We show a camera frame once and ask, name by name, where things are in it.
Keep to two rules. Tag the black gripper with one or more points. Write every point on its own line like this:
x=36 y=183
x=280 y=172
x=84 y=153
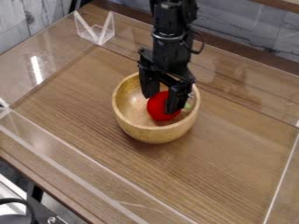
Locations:
x=164 y=64

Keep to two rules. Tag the red felt fruit green leaf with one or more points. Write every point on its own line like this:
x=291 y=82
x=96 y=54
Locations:
x=155 y=107

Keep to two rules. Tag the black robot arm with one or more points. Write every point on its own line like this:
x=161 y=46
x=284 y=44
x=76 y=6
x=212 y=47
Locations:
x=173 y=16

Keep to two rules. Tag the light wooden bowl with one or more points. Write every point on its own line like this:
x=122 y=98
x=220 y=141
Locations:
x=134 y=120

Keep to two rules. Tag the black metal table leg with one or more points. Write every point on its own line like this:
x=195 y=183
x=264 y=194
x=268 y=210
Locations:
x=33 y=192

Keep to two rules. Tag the clear acrylic corner bracket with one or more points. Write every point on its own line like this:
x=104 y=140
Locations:
x=94 y=33

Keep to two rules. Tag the clear acrylic tray wall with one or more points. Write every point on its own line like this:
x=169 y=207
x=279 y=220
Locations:
x=228 y=173

